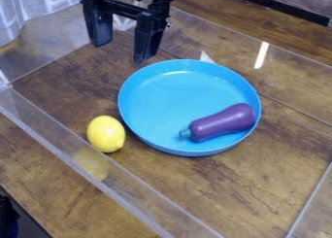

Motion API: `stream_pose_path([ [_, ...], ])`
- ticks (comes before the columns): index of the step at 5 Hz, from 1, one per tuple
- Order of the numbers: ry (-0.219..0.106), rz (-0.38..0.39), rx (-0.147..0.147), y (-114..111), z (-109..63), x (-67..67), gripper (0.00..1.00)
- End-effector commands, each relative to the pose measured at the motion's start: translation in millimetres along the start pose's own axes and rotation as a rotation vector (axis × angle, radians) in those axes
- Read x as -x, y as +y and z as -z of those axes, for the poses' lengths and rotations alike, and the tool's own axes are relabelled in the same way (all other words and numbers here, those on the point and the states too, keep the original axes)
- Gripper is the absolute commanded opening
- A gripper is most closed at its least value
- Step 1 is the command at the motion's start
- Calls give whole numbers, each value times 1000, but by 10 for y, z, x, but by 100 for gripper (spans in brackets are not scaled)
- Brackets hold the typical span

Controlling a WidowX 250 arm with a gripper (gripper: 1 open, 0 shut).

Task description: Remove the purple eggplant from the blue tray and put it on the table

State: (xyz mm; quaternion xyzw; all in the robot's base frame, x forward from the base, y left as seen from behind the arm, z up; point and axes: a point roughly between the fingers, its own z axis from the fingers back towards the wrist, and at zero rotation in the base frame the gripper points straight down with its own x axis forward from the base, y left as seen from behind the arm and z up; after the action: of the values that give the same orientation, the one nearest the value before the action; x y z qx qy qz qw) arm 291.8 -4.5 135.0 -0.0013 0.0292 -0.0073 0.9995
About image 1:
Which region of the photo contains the blue round plastic tray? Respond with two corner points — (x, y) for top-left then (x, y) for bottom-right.
(118, 59), (261, 157)

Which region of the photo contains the white patterned curtain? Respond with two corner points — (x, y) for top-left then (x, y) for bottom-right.
(0, 0), (78, 47)

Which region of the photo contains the black strip on table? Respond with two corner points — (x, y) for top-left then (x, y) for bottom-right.
(244, 0), (330, 27)

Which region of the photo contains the purple toy eggplant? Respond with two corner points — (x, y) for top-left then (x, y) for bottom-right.
(178, 103), (256, 142)

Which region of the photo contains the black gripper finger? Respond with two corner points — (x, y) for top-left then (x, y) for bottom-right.
(82, 0), (113, 48)
(133, 12), (169, 63)

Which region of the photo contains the yellow lemon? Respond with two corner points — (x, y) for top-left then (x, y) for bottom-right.
(86, 116), (125, 153)

